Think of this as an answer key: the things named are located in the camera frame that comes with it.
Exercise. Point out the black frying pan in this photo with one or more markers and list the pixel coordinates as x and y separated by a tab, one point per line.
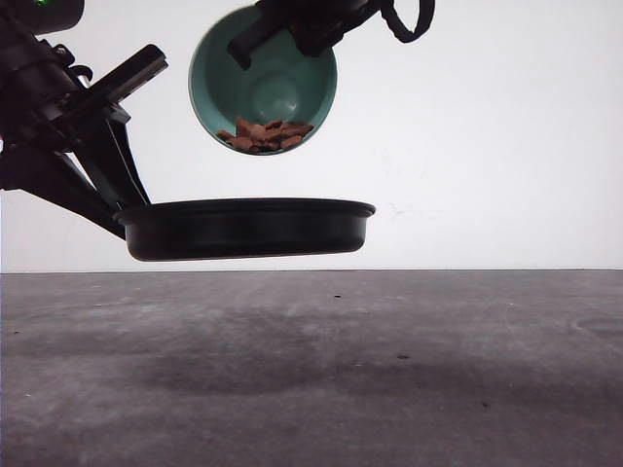
206	229

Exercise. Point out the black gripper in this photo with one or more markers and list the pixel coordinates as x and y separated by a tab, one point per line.
315	26
50	102

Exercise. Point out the teal ceramic bowl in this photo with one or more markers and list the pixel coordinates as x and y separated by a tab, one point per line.
281	83

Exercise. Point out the brown beef cube pile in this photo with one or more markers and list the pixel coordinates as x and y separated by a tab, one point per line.
272	137

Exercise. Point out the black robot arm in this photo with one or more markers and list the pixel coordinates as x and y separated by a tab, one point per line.
64	135

